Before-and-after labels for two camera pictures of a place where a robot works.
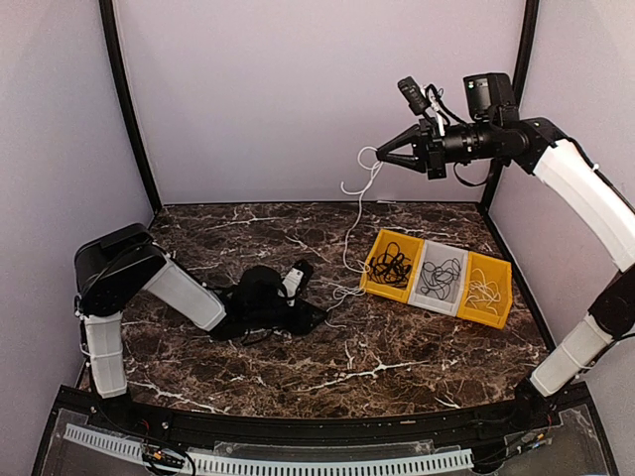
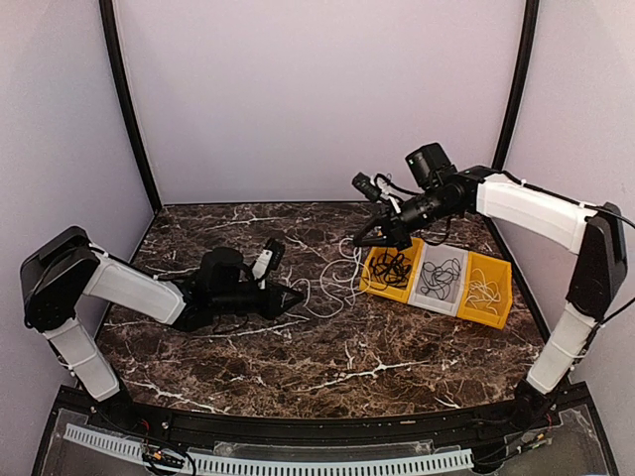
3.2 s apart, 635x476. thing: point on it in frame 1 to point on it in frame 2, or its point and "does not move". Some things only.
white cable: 482,291 does not move
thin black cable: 389,268 to 371,287
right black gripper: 435,162 to 390,220
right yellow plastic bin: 487,295 does not move
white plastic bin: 439,279 does not move
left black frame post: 110,27 does not move
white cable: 345,292 to 342,279
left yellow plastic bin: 394,264 does not move
